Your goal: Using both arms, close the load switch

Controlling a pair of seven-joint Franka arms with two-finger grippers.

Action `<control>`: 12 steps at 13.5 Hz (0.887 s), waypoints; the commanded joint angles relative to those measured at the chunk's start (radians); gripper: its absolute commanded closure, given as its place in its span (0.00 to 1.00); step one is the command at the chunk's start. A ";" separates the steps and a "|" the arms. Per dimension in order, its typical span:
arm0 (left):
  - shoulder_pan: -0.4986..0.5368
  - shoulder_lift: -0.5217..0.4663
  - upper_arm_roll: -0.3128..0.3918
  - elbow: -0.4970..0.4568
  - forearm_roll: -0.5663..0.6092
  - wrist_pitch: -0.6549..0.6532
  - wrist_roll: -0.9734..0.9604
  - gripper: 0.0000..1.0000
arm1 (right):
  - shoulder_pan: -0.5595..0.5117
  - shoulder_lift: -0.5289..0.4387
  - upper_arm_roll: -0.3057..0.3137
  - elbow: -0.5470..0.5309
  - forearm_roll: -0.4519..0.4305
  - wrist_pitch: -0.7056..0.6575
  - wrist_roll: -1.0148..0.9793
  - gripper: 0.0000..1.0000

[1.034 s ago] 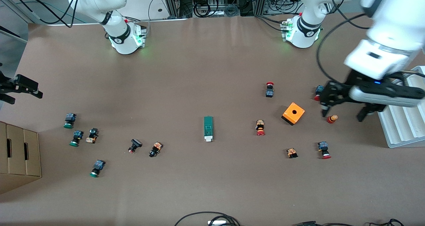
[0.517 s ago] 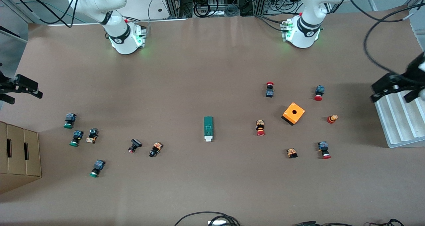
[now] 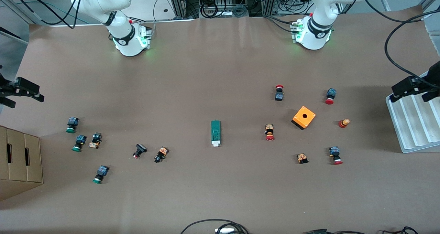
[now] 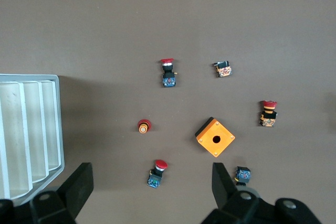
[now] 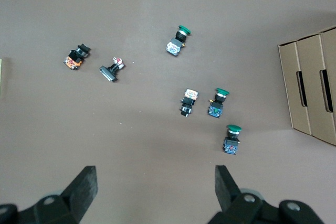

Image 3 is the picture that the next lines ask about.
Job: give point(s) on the orange contact block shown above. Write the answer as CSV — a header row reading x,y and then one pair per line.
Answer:
x,y
302,157

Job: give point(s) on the white ribbed tray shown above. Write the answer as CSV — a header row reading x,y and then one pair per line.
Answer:
x,y
412,124

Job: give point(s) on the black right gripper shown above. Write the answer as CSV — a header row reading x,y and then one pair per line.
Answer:
x,y
7,88

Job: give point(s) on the green mushroom push button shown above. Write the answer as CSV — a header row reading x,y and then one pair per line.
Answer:
x,y
80,139
102,171
73,121

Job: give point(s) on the red push button black block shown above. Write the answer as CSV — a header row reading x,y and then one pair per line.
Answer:
x,y
279,96

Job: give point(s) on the black square button red contacts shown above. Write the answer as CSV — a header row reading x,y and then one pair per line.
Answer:
x,y
141,148

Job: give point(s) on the white plug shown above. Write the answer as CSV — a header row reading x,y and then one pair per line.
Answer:
x,y
225,231

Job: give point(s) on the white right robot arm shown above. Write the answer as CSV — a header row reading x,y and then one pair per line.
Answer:
x,y
120,27

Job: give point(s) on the brown cardboard box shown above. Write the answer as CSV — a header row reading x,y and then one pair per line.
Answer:
x,y
33,158
2,158
17,158

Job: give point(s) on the red mushroom button blue block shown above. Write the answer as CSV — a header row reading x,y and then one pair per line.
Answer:
x,y
334,151
331,93

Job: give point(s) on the green load switch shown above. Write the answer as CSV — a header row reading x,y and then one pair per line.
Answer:
x,y
216,130

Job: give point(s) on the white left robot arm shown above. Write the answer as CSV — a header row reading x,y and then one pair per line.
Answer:
x,y
323,13

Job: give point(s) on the orange button enclosure box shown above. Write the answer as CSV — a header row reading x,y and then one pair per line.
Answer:
x,y
309,118

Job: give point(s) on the red emergency stop orange block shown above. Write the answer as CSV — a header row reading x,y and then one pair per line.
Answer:
x,y
269,129

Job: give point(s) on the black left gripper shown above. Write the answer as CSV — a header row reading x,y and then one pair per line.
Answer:
x,y
433,76

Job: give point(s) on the red orange button head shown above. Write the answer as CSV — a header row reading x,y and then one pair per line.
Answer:
x,y
343,124

